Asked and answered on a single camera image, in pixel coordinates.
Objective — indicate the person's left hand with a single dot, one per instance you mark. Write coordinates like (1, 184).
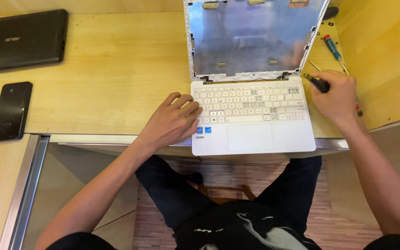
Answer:
(168, 121)

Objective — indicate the person's right hand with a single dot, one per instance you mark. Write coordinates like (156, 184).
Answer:
(340, 93)

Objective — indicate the person's right fingers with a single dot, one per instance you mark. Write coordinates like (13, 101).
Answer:
(321, 92)

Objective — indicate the thin metal rod tool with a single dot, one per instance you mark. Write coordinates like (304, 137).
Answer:
(314, 65)

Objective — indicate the white laptop without screen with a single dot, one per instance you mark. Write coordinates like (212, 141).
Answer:
(255, 139)

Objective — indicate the brown wooden stool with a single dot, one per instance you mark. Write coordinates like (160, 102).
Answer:
(227, 194)

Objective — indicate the black printed shirt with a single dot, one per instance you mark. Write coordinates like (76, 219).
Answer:
(241, 229)

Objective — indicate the black trousers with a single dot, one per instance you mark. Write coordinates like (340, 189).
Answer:
(172, 194)

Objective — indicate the black closed laptop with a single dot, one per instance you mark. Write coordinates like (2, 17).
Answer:
(19, 41)

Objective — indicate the black smartphone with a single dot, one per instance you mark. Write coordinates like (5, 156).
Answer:
(10, 111)

